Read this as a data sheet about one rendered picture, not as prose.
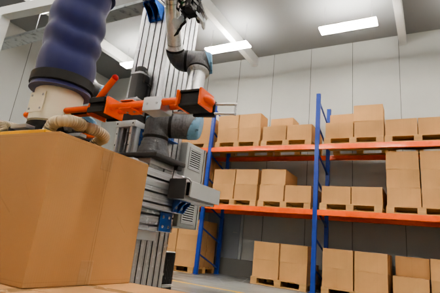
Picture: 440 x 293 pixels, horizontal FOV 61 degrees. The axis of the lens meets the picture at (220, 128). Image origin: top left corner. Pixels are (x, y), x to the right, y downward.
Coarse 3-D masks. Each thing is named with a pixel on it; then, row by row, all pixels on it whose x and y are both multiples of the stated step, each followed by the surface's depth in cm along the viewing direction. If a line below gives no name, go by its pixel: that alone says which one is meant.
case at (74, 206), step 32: (0, 160) 109; (32, 160) 103; (64, 160) 102; (96, 160) 113; (128, 160) 126; (0, 192) 105; (32, 192) 99; (64, 192) 102; (96, 192) 112; (128, 192) 125; (0, 224) 101; (32, 224) 95; (64, 224) 102; (96, 224) 112; (128, 224) 124; (0, 256) 97; (32, 256) 93; (64, 256) 101; (96, 256) 111; (128, 256) 123
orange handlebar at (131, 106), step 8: (208, 96) 105; (112, 104) 120; (120, 104) 118; (128, 104) 117; (136, 104) 115; (168, 104) 110; (24, 112) 140; (72, 112) 129; (120, 112) 124; (128, 112) 120; (136, 112) 120; (88, 136) 161
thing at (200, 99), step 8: (200, 88) 104; (176, 96) 107; (184, 96) 107; (192, 96) 106; (200, 96) 103; (176, 104) 106; (184, 104) 106; (192, 104) 104; (200, 104) 103; (208, 104) 107; (192, 112) 111; (200, 112) 110
